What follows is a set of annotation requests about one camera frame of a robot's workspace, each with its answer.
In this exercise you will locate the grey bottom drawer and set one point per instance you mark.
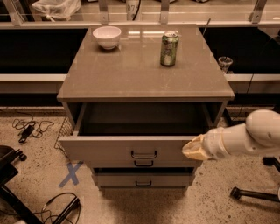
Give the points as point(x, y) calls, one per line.
point(143, 177)

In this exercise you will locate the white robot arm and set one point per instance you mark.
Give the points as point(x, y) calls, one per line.
point(258, 136)

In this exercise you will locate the green soda can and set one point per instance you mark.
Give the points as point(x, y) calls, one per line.
point(169, 46)

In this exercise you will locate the grey middle drawer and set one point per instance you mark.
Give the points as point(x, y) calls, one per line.
point(142, 164)

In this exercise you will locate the black chair leg with caster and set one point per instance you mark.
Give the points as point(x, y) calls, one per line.
point(237, 193)

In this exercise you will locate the grey drawer cabinet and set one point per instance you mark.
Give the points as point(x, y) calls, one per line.
point(132, 72)

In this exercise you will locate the white plastic bag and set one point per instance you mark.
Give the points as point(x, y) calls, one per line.
point(57, 9)

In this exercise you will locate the clear glass cup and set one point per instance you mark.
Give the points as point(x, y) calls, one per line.
point(224, 63)

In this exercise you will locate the black power adapter with cable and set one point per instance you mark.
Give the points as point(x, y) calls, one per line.
point(28, 127)

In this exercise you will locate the blue tape cross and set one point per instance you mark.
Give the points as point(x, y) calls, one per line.
point(71, 176)

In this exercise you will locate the wire mesh basket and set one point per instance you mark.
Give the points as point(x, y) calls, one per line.
point(66, 129)

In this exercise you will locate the black drawer handle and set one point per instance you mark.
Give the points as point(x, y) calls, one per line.
point(144, 155)

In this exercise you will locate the grey drawer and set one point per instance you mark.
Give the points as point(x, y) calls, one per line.
point(142, 164)
point(143, 177)
point(110, 131)

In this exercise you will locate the white ceramic bowl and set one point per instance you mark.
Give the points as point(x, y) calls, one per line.
point(107, 37)

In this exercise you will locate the yellow foam covered gripper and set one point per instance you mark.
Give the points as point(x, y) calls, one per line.
point(212, 146)

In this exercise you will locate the grey top drawer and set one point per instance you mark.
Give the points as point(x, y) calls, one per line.
point(110, 131)

